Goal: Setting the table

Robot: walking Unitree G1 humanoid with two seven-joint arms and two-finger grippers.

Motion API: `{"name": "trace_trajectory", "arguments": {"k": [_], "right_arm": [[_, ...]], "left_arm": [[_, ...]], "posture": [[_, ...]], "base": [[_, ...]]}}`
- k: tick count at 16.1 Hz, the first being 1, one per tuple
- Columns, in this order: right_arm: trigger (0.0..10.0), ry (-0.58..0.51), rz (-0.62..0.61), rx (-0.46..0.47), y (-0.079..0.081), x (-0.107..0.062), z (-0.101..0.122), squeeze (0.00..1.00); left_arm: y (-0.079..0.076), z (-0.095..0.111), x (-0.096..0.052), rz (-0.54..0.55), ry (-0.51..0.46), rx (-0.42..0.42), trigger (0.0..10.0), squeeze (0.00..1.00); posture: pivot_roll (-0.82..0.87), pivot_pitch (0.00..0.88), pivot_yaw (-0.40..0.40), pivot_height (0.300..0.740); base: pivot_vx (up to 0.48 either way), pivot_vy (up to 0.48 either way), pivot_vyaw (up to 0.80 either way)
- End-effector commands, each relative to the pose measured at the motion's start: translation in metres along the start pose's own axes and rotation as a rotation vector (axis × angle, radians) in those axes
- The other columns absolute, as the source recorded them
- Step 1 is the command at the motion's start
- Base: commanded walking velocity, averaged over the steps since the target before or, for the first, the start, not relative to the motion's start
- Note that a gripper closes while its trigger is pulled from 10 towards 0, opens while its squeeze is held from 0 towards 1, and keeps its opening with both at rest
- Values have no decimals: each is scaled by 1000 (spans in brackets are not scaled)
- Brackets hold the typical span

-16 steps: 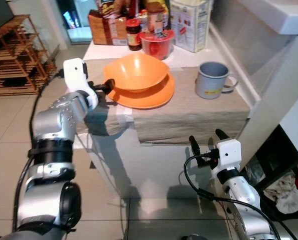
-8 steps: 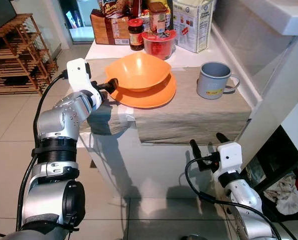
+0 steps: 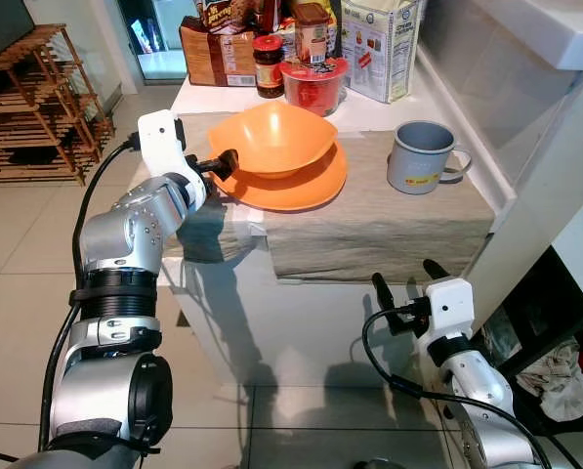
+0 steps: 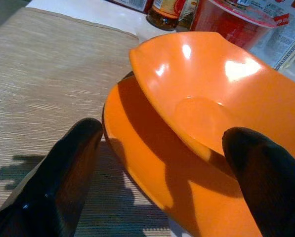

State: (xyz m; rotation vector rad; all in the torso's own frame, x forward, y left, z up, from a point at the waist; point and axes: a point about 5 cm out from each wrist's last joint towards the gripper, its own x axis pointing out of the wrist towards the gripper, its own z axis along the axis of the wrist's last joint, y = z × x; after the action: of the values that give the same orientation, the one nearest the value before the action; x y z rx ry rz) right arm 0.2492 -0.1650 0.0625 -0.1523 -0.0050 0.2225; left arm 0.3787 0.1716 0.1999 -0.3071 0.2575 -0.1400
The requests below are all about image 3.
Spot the orange plastic bowl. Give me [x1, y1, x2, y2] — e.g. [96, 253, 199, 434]
[206, 100, 339, 180]

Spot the beige linen table cloth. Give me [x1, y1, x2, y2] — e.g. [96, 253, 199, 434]
[169, 110, 495, 284]

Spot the orange plastic plate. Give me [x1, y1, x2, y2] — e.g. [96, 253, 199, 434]
[216, 142, 349, 213]

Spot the white low table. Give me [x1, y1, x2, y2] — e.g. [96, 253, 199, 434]
[157, 49, 515, 390]

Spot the dark jar with red lid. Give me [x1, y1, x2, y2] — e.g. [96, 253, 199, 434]
[252, 35, 286, 100]

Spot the black storage crate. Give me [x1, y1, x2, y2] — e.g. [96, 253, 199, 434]
[481, 244, 583, 436]

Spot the brown food package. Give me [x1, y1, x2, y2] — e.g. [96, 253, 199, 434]
[180, 16, 258, 88]

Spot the red plastic tub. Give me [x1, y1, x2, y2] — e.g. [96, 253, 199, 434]
[280, 57, 351, 118]

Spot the glass door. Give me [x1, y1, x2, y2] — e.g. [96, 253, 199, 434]
[118, 0, 189, 81]

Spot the brown printed snack box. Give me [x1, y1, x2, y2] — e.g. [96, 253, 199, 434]
[195, 0, 263, 35]

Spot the coffee jar with brown lid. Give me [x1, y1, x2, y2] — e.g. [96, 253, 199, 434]
[293, 2, 331, 65]

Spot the crumpled white cloth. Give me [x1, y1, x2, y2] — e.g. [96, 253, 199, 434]
[516, 342, 583, 423]

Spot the white high counter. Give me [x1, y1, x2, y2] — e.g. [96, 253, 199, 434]
[418, 0, 583, 323]

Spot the wooden slatted rack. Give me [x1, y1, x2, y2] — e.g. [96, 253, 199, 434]
[0, 24, 116, 187]

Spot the white printed food carton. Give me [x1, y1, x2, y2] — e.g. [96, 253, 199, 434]
[341, 0, 424, 105]

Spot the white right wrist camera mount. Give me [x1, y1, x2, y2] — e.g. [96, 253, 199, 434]
[423, 277, 479, 345]

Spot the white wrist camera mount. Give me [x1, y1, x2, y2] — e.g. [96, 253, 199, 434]
[137, 109, 190, 187]
[423, 277, 479, 345]

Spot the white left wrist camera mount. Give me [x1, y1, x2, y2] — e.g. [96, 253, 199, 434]
[137, 109, 190, 187]

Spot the grey mug with handle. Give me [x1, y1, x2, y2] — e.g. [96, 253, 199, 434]
[387, 120, 473, 195]

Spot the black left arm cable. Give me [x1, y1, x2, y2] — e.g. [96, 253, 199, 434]
[37, 137, 142, 452]

